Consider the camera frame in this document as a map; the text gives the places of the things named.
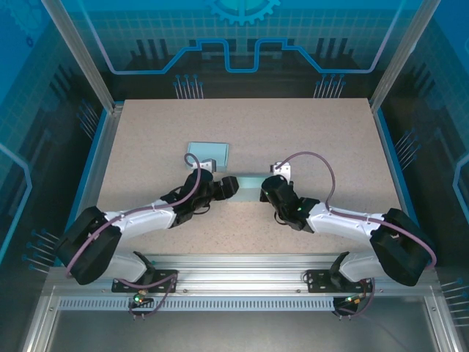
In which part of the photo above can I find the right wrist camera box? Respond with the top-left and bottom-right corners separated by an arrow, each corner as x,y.
270,162 -> 294,183

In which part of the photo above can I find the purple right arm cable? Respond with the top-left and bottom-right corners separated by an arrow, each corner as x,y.
274,150 -> 437,320

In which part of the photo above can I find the small board with green light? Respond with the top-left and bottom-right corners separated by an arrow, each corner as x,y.
335,293 -> 367,309
130,289 -> 154,306

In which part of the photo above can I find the aluminium mounting beam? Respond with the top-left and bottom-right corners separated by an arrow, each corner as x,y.
47,252 -> 439,298

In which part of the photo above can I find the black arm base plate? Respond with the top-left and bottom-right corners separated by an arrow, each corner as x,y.
111,269 -> 180,294
306,269 -> 371,294

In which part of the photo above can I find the blue edged side rail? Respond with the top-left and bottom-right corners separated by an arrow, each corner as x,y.
60,104 -> 124,265
373,108 -> 432,268

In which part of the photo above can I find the aluminium frame post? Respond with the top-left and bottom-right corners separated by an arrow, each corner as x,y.
40,0 -> 125,114
369,0 -> 441,113

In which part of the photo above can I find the slotted grey cable duct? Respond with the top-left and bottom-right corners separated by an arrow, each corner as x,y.
58,297 -> 337,312

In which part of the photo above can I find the teal paper box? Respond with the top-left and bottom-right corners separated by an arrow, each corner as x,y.
229,172 -> 274,202
185,141 -> 230,173

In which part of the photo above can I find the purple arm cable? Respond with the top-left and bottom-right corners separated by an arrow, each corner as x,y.
65,153 -> 180,320
274,150 -> 437,320

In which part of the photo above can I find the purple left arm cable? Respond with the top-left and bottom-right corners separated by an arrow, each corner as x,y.
65,153 -> 180,320

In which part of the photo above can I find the aluminium lower frame rail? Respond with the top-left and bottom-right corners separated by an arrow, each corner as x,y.
20,285 -> 62,352
423,285 -> 462,352

